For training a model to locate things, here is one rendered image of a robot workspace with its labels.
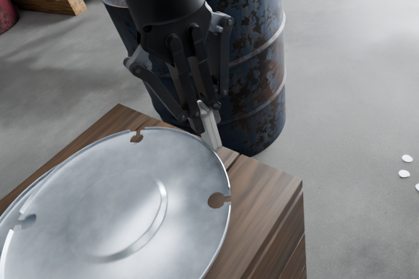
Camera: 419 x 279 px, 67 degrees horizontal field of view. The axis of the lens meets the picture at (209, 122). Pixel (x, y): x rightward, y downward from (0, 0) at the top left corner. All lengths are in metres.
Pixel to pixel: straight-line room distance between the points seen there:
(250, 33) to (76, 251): 0.50
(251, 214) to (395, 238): 0.45
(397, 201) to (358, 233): 0.12
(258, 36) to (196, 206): 0.42
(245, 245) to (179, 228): 0.08
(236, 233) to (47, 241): 0.23
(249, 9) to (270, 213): 0.41
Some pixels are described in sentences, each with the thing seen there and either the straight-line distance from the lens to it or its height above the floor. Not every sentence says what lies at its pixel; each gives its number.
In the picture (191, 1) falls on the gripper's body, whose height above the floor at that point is 0.58.
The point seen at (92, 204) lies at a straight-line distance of 0.45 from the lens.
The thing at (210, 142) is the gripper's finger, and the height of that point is 0.39.
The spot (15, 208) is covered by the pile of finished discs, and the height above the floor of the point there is 0.36.
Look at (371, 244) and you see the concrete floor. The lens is 0.78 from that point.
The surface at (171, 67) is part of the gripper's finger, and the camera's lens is 0.35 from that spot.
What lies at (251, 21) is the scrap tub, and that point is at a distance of 0.67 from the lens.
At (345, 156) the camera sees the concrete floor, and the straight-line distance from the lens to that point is 0.90.
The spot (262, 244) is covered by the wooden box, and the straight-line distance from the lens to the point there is 0.38.
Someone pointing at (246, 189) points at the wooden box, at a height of 0.35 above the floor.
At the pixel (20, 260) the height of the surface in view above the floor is 0.37.
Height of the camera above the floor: 0.69
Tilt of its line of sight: 41 degrees down
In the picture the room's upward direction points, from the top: 17 degrees counter-clockwise
